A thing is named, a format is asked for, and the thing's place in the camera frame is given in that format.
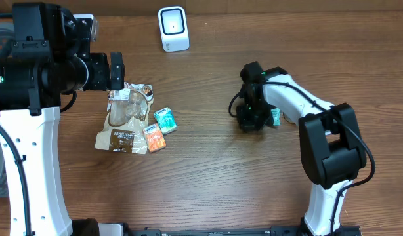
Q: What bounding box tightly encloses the teal white snack packet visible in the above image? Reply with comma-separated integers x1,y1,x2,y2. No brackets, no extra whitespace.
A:
270,108,281,126

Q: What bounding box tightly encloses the beige bread bag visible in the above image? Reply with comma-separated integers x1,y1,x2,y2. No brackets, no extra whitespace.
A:
95,82,154,155

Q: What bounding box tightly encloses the small teal packet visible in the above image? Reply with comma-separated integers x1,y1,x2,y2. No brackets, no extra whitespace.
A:
154,107,177,134

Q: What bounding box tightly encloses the orange white packet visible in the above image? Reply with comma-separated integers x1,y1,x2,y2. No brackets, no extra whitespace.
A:
142,123,166,153

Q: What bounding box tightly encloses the green lid jar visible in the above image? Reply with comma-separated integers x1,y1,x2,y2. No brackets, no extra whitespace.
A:
283,113,297,125

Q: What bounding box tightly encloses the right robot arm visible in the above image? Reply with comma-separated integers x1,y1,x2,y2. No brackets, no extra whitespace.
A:
231,62,371,235

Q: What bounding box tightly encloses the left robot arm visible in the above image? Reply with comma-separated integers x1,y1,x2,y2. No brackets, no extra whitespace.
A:
0,2,125,236

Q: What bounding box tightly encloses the white barcode scanner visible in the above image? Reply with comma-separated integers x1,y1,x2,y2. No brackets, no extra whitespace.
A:
158,6,190,52

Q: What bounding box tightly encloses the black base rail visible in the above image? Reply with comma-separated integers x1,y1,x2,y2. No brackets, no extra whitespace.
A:
99,222,362,236

